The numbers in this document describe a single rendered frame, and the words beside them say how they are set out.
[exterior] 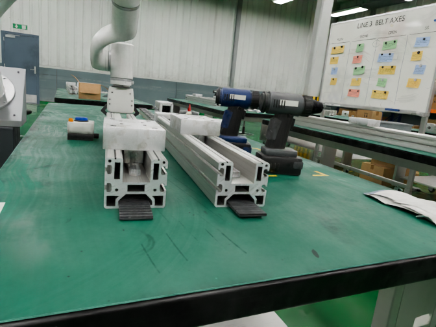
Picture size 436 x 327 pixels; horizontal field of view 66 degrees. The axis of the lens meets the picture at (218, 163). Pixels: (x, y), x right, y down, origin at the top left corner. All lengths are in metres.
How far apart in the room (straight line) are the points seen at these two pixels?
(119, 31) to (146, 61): 11.40
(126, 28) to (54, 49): 11.18
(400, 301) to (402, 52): 3.33
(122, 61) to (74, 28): 11.15
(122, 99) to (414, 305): 1.12
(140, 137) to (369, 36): 3.80
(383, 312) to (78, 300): 0.59
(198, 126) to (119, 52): 0.56
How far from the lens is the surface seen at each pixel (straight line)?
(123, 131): 0.63
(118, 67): 1.36
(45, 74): 12.39
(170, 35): 12.93
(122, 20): 1.23
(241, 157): 0.69
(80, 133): 1.21
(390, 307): 0.78
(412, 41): 3.90
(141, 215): 0.54
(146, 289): 0.38
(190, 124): 0.90
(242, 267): 0.43
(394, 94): 3.90
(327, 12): 9.58
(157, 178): 0.59
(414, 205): 0.80
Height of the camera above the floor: 0.98
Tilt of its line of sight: 12 degrees down
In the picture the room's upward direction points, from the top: 6 degrees clockwise
